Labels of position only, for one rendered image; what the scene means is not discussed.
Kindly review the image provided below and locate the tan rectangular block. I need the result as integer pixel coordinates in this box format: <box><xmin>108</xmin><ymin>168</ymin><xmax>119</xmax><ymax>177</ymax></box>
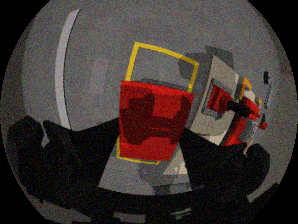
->
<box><xmin>243</xmin><ymin>137</ymin><xmax>253</xmax><ymax>155</ymax></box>

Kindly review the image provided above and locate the yellow rectangular outline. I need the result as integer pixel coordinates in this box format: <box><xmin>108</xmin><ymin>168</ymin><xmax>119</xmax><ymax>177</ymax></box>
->
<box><xmin>116</xmin><ymin>41</ymin><xmax>200</xmax><ymax>165</ymax></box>

